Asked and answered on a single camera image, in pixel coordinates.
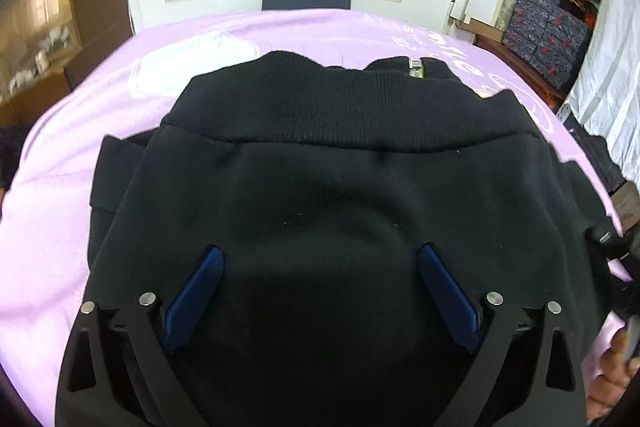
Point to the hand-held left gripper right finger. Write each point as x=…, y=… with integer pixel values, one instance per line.
x=447, y=294

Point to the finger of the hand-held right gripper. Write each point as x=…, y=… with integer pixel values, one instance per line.
x=603, y=239

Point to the black mat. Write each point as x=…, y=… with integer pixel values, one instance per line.
x=597, y=157

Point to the stack of patterned boxes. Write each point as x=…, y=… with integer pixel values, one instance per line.
x=550, y=22

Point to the purple printed blanket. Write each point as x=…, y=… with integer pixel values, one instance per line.
x=65, y=217

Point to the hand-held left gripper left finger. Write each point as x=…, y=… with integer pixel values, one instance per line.
x=195, y=297

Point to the black jacket with yellow lining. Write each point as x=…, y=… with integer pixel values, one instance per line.
x=325, y=182

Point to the white cloth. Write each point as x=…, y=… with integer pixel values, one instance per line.
x=615, y=72

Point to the person's right hand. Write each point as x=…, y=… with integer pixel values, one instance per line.
x=612, y=382

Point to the reddish wooden stand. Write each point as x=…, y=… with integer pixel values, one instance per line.
x=525, y=67

